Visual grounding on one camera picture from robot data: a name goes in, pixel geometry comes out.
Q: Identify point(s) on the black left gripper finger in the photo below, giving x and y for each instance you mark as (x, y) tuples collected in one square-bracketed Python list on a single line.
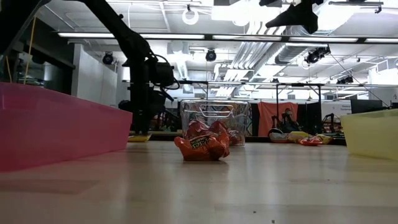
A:
[(141, 123)]

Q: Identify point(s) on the yellow sour candy pack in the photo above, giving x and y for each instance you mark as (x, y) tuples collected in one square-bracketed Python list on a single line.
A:
[(325, 138), (298, 136), (140, 138)]

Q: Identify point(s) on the orange peanut butter cup pack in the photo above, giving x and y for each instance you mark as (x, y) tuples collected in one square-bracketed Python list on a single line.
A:
[(202, 148)]

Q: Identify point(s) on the silver candy wrapper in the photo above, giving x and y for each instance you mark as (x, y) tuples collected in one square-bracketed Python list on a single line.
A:
[(278, 137)]

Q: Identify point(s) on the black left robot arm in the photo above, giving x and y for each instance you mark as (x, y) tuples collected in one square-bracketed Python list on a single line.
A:
[(118, 28)]

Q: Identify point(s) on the background black robot arm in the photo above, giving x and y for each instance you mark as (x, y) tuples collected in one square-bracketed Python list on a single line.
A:
[(171, 121), (329, 119)]

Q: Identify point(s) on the ceiling strip light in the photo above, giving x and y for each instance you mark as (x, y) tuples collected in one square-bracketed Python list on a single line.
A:
[(323, 39), (84, 35), (381, 40), (245, 37), (174, 36)]

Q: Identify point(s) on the black ceiling spot lamp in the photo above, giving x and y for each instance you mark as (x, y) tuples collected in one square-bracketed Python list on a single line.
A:
[(345, 80), (211, 55), (108, 58), (317, 54)]

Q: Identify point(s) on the black ceiling track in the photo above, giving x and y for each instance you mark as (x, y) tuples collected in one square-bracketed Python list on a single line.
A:
[(356, 3)]

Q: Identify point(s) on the clear plastic bin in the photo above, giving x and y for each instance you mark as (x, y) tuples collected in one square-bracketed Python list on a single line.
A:
[(214, 109)]

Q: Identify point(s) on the pink plastic bin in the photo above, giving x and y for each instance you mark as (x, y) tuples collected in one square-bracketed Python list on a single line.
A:
[(62, 124)]

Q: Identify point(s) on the orange curtain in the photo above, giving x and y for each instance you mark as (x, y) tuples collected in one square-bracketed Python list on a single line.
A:
[(267, 115)]

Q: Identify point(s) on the person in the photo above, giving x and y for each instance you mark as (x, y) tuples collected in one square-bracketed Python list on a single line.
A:
[(287, 119)]

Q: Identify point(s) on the black monitor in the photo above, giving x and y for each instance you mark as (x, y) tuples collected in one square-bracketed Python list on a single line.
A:
[(367, 106)]

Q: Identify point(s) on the yellow plastic bin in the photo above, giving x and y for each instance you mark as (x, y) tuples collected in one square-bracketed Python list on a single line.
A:
[(373, 133)]

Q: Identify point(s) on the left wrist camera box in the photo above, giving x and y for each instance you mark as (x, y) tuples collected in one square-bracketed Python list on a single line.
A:
[(164, 74)]

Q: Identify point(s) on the silver air duct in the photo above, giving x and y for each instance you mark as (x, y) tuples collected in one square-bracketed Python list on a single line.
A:
[(289, 54)]

